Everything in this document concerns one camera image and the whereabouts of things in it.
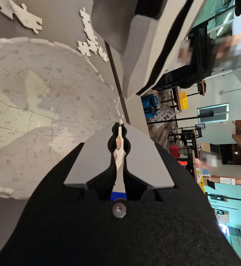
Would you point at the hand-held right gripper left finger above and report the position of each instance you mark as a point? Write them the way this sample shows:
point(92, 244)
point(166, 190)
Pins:
point(89, 162)

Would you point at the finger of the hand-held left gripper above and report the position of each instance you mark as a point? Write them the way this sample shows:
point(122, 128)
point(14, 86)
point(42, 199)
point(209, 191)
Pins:
point(194, 12)
point(137, 52)

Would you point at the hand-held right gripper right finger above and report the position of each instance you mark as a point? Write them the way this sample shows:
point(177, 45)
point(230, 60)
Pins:
point(147, 164)

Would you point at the white curved puzzle dome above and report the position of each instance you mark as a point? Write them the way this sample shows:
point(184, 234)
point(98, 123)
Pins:
point(39, 104)

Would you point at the joined white puzzle strip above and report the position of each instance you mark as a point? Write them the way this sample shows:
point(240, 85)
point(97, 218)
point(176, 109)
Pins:
point(27, 17)

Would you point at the puzzle instruction leaflet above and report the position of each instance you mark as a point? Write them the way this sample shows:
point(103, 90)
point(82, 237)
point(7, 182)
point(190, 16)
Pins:
point(118, 143)

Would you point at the red plastic bin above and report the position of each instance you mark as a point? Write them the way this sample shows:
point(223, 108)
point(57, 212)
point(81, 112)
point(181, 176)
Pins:
point(174, 151)

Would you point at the tall orange traffic cone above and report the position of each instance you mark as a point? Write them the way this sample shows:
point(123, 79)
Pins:
point(182, 162)

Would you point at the blue fabric bag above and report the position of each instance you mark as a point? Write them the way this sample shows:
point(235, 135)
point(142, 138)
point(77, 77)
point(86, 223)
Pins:
point(148, 101)

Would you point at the printed paper sheet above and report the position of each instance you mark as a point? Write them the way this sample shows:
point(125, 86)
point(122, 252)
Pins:
point(164, 114)

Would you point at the yellow plastic bin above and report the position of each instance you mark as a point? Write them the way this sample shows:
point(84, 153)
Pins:
point(183, 100)

